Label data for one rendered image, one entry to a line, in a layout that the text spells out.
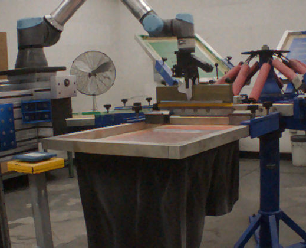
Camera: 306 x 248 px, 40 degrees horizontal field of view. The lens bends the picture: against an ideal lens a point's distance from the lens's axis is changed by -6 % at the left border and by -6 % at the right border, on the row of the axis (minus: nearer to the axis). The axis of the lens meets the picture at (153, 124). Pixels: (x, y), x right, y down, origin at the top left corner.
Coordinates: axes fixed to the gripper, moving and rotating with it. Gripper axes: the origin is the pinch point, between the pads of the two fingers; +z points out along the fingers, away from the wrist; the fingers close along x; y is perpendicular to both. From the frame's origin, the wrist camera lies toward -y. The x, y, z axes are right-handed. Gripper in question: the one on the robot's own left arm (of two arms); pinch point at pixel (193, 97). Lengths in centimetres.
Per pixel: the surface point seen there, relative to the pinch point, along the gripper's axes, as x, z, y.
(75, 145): 58, 12, 11
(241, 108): -23.9, 6.4, -10.9
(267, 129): -5.8, 13.4, -30.5
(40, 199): 76, 26, 10
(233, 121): 0.2, 9.6, -18.0
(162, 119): 0.2, 9.3, 16.0
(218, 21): -414, -89, 197
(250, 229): -72, 82, 6
